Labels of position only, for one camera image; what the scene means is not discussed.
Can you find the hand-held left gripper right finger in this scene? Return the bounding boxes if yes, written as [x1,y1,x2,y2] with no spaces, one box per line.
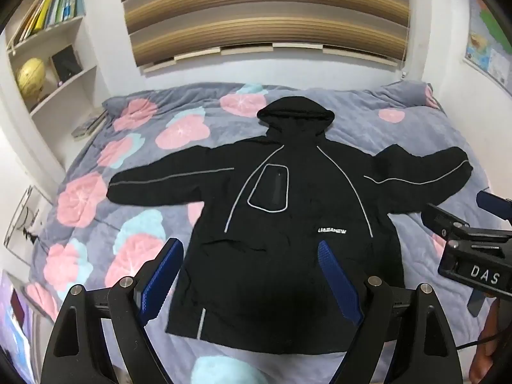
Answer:
[317,240,465,384]

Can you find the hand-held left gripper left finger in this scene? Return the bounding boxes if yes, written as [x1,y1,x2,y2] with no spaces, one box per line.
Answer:
[40,238,185,384]

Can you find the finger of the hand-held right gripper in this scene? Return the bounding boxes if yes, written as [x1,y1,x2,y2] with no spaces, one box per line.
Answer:
[424,203,481,249]
[475,190,512,221]

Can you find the black hooded jacket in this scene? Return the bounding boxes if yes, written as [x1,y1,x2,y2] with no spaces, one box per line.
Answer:
[107,96,476,356]

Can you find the person's right hand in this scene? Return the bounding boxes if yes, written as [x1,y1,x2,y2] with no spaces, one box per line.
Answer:
[469,299,512,384]

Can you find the grey floral blanket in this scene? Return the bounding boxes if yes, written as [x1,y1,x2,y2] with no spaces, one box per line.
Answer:
[24,81,491,384]

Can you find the clear panel with black drawing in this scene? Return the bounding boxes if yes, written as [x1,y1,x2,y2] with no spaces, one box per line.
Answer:
[4,186,54,257]

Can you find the purple printed poster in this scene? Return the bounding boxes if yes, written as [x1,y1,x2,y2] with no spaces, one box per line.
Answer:
[0,272,44,384]

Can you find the stack of books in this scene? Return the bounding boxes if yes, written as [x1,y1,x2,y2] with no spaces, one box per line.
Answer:
[71,110,108,140]

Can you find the white bookshelf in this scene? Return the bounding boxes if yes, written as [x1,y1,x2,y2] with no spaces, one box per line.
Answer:
[0,0,108,169]

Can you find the black box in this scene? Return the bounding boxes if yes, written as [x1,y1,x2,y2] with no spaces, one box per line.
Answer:
[51,45,83,83]

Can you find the yellow globe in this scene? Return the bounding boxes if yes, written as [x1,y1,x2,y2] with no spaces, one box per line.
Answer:
[16,58,46,99]

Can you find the brown striped window blind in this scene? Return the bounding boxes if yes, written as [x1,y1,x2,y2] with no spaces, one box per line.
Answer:
[117,0,411,73]

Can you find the row of books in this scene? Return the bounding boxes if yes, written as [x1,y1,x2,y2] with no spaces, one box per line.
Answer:
[8,0,85,49]

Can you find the black cable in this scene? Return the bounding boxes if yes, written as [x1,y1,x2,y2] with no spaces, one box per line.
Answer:
[454,328,512,350]

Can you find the wall map poster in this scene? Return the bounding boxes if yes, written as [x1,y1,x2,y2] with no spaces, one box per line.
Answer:
[464,0,512,89]

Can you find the blind pull cord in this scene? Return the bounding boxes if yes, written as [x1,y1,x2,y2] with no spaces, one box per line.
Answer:
[401,20,409,78]

